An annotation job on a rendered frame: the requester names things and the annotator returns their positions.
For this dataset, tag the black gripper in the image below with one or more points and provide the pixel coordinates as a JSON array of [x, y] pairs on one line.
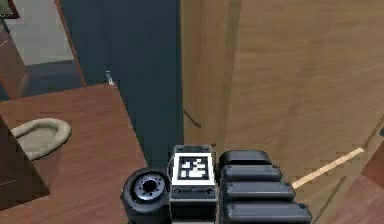
[[146, 195]]

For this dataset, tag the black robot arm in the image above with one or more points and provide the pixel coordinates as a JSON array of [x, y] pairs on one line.
[[240, 190]]

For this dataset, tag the beige oval pet bed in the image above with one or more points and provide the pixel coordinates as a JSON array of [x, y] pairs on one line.
[[40, 136]]

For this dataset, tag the brown wooden furniture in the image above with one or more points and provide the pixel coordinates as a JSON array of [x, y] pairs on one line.
[[11, 70]]

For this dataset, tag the light wooden door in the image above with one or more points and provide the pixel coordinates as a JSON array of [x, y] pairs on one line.
[[300, 83]]

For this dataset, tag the dark framed picture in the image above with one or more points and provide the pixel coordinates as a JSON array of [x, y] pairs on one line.
[[7, 8]]

